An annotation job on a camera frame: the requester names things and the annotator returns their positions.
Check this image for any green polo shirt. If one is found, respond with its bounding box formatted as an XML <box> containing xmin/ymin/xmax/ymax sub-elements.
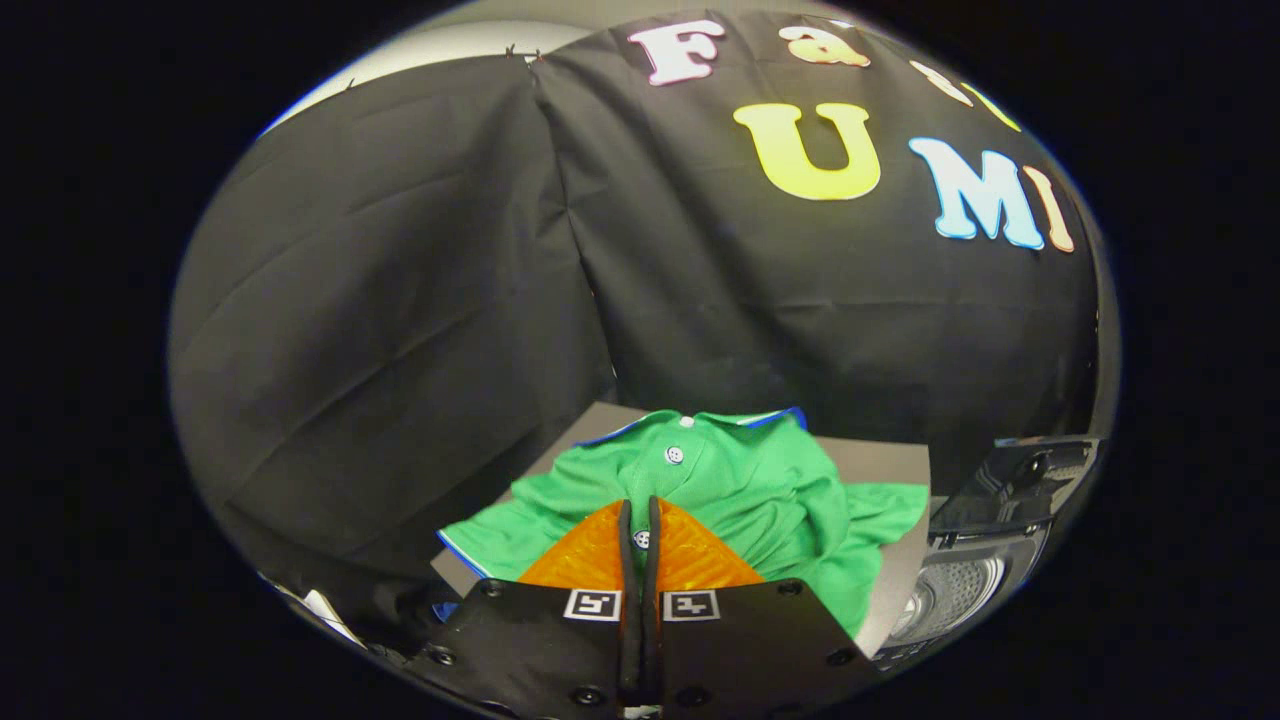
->
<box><xmin>438</xmin><ymin>406</ymin><xmax>929</xmax><ymax>641</ymax></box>

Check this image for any dark washing machine lid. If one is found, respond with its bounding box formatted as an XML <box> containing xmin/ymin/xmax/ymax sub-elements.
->
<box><xmin>930</xmin><ymin>437</ymin><xmax>1101</xmax><ymax>541</ymax></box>

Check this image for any grey washing machine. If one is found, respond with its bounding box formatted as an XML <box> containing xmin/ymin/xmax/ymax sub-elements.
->
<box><xmin>875</xmin><ymin>435</ymin><xmax>1101</xmax><ymax>671</ymax></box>

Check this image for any black backdrop cloth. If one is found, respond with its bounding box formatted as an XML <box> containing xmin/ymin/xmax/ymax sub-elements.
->
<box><xmin>168</xmin><ymin>10</ymin><xmax>1111</xmax><ymax>626</ymax></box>

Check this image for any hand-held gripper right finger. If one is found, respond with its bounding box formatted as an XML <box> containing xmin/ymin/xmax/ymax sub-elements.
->
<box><xmin>645</xmin><ymin>495</ymin><xmax>881</xmax><ymax>720</ymax></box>

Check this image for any grey cabinet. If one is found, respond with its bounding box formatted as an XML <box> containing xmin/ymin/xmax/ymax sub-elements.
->
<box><xmin>430</xmin><ymin>402</ymin><xmax>933</xmax><ymax>661</ymax></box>

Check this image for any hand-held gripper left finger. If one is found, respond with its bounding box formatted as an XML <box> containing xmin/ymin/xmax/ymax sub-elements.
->
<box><xmin>405</xmin><ymin>498</ymin><xmax>641</xmax><ymax>720</ymax></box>

